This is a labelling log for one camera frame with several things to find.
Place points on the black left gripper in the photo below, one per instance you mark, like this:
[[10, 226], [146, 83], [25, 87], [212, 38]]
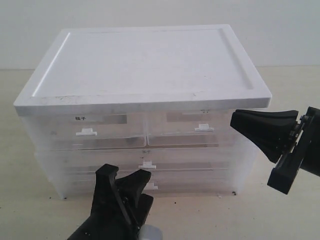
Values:
[[114, 214]]

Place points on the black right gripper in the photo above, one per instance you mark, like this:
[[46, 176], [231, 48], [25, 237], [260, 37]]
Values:
[[270, 132]]

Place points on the white translucent drawer cabinet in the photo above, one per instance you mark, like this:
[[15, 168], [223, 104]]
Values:
[[142, 70]]

